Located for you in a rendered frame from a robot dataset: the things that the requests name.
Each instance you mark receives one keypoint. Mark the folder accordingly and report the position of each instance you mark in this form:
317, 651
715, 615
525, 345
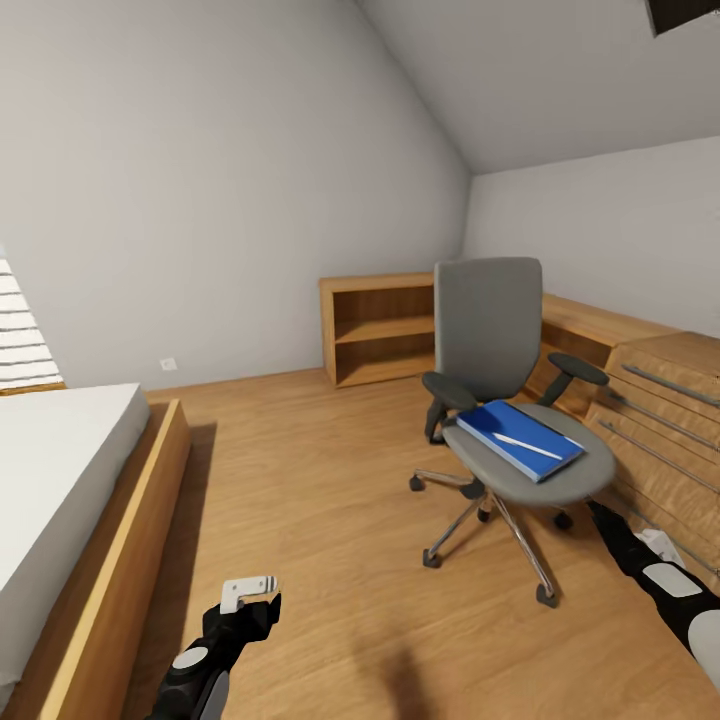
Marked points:
500, 419

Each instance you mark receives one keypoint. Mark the swivel chair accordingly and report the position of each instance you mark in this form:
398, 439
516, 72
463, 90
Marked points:
488, 314

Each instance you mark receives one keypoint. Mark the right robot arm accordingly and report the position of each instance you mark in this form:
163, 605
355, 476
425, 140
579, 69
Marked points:
686, 606

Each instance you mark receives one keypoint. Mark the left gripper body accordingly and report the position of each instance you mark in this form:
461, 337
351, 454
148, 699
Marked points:
251, 623

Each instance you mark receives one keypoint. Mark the bed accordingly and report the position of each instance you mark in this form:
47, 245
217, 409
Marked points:
88, 482

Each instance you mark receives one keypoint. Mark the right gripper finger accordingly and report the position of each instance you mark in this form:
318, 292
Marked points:
599, 510

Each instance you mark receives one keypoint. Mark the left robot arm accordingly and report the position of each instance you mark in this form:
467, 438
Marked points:
198, 682

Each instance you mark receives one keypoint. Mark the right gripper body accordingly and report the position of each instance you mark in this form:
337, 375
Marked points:
619, 538

